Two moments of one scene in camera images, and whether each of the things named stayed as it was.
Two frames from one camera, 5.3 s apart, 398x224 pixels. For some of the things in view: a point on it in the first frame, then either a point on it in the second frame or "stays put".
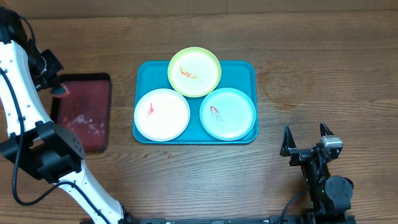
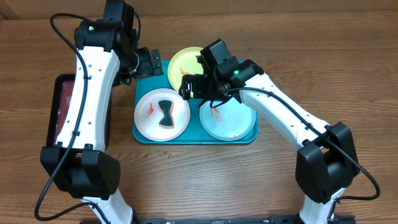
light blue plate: x=227 y=114 stays put
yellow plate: x=194 y=71 stays put
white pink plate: x=161 y=114 stays put
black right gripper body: x=315 y=166 → x=201 y=88
